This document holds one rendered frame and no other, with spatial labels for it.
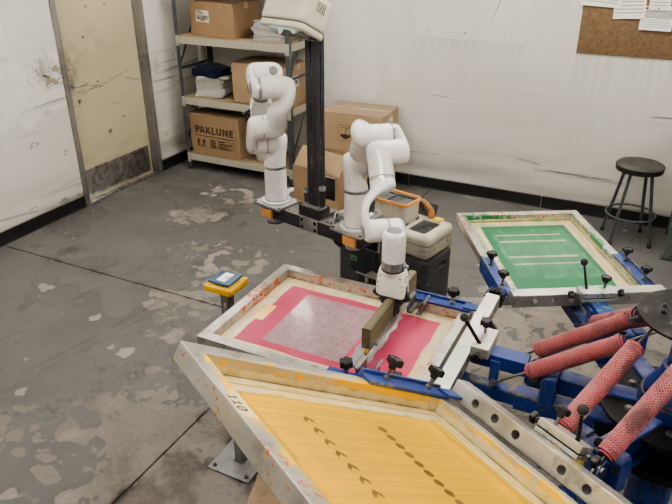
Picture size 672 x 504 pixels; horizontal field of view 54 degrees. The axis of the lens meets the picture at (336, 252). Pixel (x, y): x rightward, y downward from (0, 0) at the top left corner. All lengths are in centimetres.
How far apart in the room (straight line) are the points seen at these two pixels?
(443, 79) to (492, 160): 82
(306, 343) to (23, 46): 391
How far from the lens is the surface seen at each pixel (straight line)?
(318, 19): 247
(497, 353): 214
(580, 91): 572
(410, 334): 234
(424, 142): 614
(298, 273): 265
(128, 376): 388
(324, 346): 226
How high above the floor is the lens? 225
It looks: 27 degrees down
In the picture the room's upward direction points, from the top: straight up
